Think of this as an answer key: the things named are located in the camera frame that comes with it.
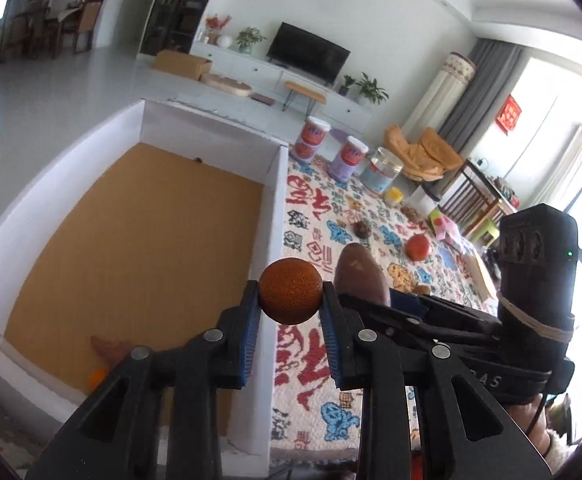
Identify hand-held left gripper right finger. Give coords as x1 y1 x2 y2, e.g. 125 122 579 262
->
319 282 554 480

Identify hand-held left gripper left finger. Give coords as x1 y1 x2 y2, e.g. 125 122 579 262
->
26 280 263 480

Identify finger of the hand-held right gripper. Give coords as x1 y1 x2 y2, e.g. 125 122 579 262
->
390 292 503 333
338 294 504 361

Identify round orange fruit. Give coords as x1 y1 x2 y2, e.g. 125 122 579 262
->
258 257 324 325

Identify brown sweet potato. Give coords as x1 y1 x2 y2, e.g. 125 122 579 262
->
333 242 392 308
90 336 136 367

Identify red apple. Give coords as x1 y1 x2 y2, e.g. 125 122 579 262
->
405 235 432 262

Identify white cardboard box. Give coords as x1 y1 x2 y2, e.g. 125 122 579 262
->
0 100 291 471

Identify person's right forearm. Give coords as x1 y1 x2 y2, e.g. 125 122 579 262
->
508 395 579 476

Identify printed woven tablecloth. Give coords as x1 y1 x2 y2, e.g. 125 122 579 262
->
268 155 502 461

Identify beige book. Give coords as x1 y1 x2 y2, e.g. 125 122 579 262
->
464 250 499 303

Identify green stool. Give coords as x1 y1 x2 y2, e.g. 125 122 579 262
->
476 225 502 248

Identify pink and green bag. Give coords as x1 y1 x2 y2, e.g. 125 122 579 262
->
428 210 464 241

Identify dark wooden chair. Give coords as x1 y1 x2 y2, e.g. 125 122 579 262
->
441 160 504 236

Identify white sheer curtain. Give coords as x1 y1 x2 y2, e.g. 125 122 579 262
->
528 125 582 211

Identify clear jar with black lid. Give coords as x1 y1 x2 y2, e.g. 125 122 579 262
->
411 182 442 216

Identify clear jar with gold lid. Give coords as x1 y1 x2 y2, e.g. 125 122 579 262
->
360 147 403 196

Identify small orange fruit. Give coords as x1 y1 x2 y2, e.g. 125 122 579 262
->
87 369 109 395

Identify orange blanket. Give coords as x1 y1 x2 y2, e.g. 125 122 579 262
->
383 124 464 181

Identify grey curtain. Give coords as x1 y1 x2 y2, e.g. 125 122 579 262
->
438 39 524 158

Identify white tower air conditioner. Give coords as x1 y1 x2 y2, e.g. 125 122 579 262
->
401 51 477 136

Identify orange label tin can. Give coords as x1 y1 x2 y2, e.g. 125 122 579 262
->
292 116 333 163

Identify leafy green potted plant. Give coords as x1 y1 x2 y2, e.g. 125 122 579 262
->
355 72 389 106

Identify wooden stool with metal legs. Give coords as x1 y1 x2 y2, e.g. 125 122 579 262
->
283 81 328 116

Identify round wooden tray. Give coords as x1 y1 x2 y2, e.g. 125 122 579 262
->
201 73 252 98

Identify brown cardboard box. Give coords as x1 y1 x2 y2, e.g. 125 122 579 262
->
152 50 213 81

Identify black television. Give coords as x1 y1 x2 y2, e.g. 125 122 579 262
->
266 22 352 86

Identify red flowers in vase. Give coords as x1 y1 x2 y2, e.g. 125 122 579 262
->
205 14 233 46

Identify black glass cabinet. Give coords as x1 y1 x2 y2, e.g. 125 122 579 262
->
140 0 229 56

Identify wooden dining chair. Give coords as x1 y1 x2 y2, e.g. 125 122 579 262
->
73 0 104 55

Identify red wall decoration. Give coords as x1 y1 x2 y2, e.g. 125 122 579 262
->
496 94 523 136

